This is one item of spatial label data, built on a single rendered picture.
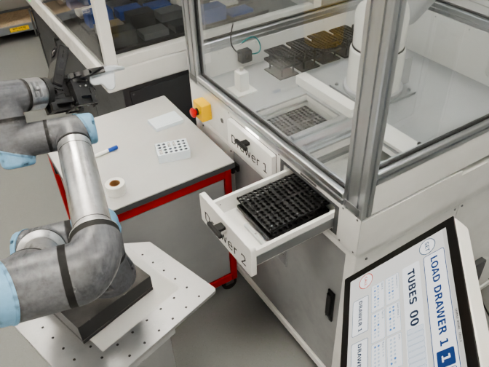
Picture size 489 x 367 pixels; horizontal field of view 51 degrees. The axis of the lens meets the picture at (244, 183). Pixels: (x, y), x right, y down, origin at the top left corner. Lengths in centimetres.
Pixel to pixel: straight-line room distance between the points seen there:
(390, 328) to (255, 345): 129
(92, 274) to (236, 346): 144
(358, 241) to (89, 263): 83
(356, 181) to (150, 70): 133
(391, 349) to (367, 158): 50
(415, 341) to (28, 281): 69
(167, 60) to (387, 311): 170
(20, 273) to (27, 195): 236
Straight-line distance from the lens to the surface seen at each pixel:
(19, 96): 125
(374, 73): 123
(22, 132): 124
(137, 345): 145
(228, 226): 146
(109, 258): 97
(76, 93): 132
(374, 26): 120
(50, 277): 95
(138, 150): 209
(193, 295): 152
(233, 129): 188
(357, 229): 149
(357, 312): 119
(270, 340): 233
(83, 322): 144
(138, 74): 244
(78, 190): 108
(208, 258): 224
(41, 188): 332
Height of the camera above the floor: 193
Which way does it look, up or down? 39 degrees down
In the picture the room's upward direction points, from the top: 2 degrees counter-clockwise
